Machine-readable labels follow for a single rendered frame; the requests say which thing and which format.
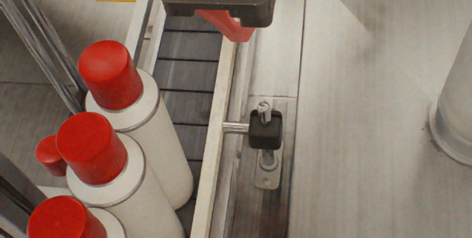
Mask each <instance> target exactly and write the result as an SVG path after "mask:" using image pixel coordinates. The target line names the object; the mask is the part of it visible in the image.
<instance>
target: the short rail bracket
mask: <svg viewBox="0 0 472 238"><path fill-rule="evenodd" d="M256 109H257V110H252V111H251V113H250V119H249V129H248V137H249V144H250V146H251V147H252V148H255V149H261V151H262V158H263V164H264V165H266V166H272V165H273V164H274V163H275V155H274V150H279V149H280V148H281V145H282V132H283V130H282V128H283V116H282V113H281V112H280V111H277V110H271V107H270V104H269V103H268V102H267V101H264V100H262V101H260V102H259V103H258V104H257V106H256Z"/></svg>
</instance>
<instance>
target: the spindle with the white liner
mask: <svg viewBox="0 0 472 238"><path fill-rule="evenodd" d="M428 119H429V126H430V130H431V133H432V135H433V137H434V138H435V140H436V142H437V143H438V144H439V146H440V148H441V149H442V150H443V151H444V152H445V153H446V154H448V155H449V156H450V157H451V158H453V159H455V160H457V161H458V162H460V163H463V164H465V165H467V166H472V20H471V23H470V25H469V28H468V31H467V33H466V34H465V36H464V38H463V40H462V43H461V45H460V47H459V50H458V52H457V56H456V58H455V61H454V63H453V65H452V67H451V70H450V72H449V74H448V76H447V80H446V81H445V82H444V84H443V85H442V87H441V89H440V92H439V94H438V97H437V98H436V99H435V101H434V103H433V104H432V106H431V110H430V113H429V118H428Z"/></svg>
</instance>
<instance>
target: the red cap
mask: <svg viewBox="0 0 472 238"><path fill-rule="evenodd" d="M56 136H57V135H49V136H46V137H45V138H43V139H42V140H41V141H40V142H39V143H38V145H37V147H36V150H35V155H36V158H37V160H38V161H39V162H40V163H41V165H42V166H43V167H44V168H45V169H46V170H47V171H48V172H49V173H50V174H51V175H53V176H57V177H61V176H66V168H67V163H66V161H65V160H64V159H63V158H62V157H61V156H60V154H59V153H58V151H57V147H56Z"/></svg>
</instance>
